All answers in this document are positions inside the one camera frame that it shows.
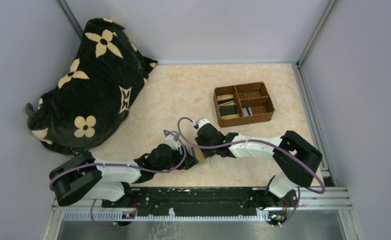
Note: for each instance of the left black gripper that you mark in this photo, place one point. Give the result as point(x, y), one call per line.
point(185, 158)

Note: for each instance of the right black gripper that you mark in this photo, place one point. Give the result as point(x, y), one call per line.
point(209, 151)

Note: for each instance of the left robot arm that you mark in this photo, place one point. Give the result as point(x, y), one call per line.
point(86, 178)

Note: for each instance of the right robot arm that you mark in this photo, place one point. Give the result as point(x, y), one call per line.
point(297, 159)

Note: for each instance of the cards in basket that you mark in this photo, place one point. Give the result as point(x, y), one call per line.
point(227, 107)

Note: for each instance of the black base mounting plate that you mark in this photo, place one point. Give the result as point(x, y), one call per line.
point(201, 202)

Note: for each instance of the brown woven divided basket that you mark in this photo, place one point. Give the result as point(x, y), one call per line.
point(254, 95)

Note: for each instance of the black floral blanket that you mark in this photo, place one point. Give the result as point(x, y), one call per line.
point(94, 97)

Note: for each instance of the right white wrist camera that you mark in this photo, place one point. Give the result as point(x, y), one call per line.
point(202, 122)

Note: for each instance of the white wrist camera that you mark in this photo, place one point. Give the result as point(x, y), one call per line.
point(202, 122)
point(171, 139)

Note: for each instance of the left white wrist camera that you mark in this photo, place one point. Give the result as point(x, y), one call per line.
point(171, 139)

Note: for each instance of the aluminium frame rail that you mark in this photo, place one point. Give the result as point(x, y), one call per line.
point(322, 81)

